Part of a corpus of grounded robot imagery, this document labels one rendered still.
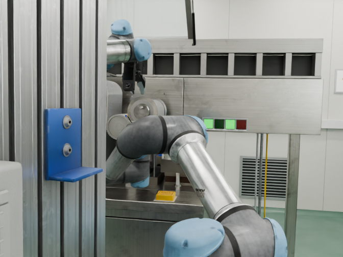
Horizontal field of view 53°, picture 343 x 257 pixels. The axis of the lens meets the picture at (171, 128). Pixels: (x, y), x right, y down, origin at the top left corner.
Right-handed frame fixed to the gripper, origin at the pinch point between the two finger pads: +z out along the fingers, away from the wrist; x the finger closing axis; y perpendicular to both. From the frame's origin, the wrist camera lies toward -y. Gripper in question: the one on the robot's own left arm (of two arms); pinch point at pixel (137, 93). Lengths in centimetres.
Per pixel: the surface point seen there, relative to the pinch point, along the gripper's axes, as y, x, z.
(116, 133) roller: -7.4, 13.4, 21.7
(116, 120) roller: -2.5, 13.3, 17.5
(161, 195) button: -40.8, -15.4, 14.9
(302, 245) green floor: 15, -113, 223
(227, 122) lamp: 18, -40, 43
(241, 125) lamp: 18, -47, 43
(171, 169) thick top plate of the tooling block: -21.2, -15.3, 28.5
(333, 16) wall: 259, -151, 149
